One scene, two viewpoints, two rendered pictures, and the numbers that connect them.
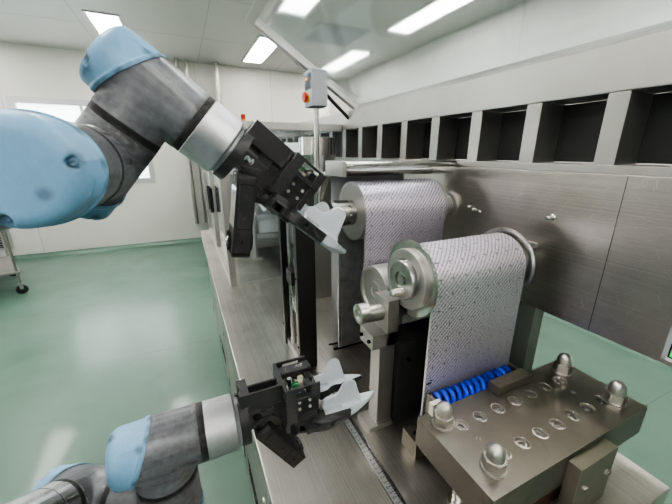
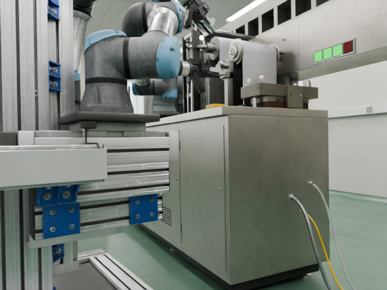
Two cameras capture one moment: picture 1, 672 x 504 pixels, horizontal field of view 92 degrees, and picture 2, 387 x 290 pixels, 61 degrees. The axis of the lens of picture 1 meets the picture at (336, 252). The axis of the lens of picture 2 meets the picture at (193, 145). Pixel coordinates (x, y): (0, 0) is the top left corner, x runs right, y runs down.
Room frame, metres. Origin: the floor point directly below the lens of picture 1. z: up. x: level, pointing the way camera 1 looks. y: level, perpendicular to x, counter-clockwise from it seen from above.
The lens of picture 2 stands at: (-1.27, 0.17, 0.74)
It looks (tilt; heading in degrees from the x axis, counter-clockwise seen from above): 0 degrees down; 358
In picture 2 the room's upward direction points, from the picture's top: 1 degrees counter-clockwise
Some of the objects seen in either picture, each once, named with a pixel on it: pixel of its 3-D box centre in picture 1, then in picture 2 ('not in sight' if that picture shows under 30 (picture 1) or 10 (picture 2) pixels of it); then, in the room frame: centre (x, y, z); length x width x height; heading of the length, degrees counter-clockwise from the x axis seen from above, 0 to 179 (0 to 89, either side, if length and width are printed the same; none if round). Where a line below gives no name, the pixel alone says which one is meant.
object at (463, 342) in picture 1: (473, 342); (260, 75); (0.56, -0.28, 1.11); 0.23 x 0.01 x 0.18; 115
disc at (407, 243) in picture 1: (410, 278); (235, 52); (0.57, -0.14, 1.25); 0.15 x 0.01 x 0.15; 25
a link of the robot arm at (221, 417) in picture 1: (223, 422); (183, 68); (0.36, 0.16, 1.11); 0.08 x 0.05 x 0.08; 25
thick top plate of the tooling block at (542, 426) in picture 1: (532, 424); (280, 92); (0.47, -0.36, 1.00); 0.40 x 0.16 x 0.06; 115
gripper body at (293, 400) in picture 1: (279, 401); (197, 68); (0.40, 0.09, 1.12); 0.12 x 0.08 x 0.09; 115
